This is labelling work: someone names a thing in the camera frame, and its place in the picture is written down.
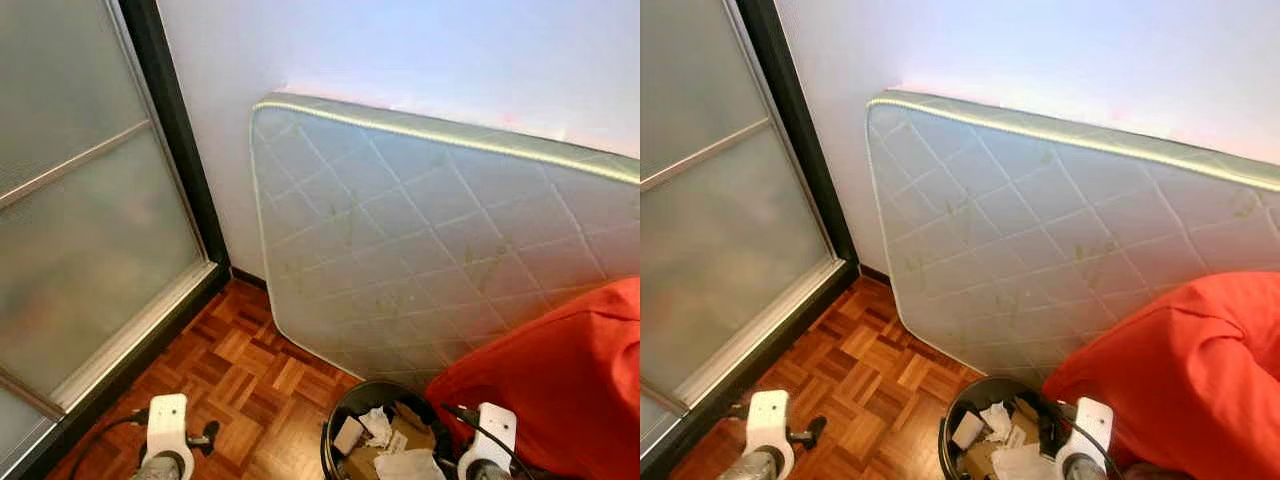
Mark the small white card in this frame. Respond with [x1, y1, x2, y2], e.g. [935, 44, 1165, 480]
[333, 415, 367, 457]
[952, 411, 987, 451]

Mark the brown cardboard piece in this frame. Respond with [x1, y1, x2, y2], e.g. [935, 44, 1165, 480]
[965, 400, 1049, 480]
[345, 405, 433, 480]

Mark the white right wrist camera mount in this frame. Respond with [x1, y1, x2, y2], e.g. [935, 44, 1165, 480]
[1060, 398, 1115, 467]
[468, 403, 519, 471]

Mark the white crumpled tissue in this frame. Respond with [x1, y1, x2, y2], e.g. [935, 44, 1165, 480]
[980, 402, 1015, 443]
[360, 407, 394, 449]

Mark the frosted glass sliding door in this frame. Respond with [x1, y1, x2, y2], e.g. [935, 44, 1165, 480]
[640, 0, 860, 480]
[0, 0, 232, 480]

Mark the white crumpled paper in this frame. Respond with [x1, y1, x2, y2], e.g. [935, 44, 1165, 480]
[992, 445, 1061, 480]
[375, 450, 447, 480]

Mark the black round trash bin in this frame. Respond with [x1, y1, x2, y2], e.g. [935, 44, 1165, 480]
[320, 380, 463, 480]
[938, 376, 1077, 480]

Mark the red folded mattress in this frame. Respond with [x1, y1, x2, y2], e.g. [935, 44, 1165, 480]
[1042, 272, 1280, 480]
[425, 277, 640, 480]

